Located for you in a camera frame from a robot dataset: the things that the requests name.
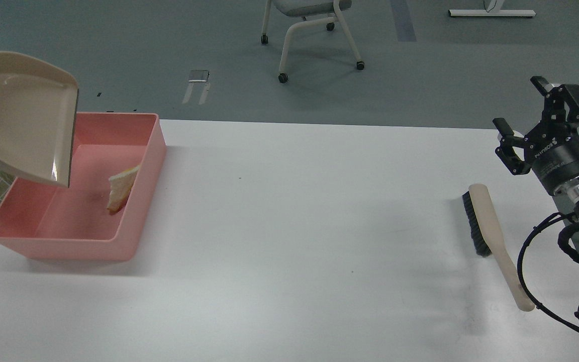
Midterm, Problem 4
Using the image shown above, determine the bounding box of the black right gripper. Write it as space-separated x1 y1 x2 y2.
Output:
493 76 579 196

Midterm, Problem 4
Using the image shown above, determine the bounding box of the beige brush with black bristles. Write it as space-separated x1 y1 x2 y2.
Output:
461 184 536 312

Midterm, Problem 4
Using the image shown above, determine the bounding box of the slice of toast bread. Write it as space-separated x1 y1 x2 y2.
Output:
106 165 141 215

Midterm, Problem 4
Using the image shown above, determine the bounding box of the beige plastic dustpan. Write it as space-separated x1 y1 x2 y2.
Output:
0 51 79 188

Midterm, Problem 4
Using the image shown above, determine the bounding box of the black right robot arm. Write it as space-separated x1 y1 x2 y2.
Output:
493 76 579 333

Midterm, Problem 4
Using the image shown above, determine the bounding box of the pink plastic bin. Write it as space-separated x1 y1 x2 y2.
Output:
0 112 167 261

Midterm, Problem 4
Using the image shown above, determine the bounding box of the white desk foot base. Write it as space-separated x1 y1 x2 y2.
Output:
448 1 537 18

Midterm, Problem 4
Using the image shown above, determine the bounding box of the white office chair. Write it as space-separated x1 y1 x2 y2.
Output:
261 0 365 84

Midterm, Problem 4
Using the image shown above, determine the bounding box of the silver floor outlet plate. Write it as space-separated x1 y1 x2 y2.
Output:
187 69 211 83

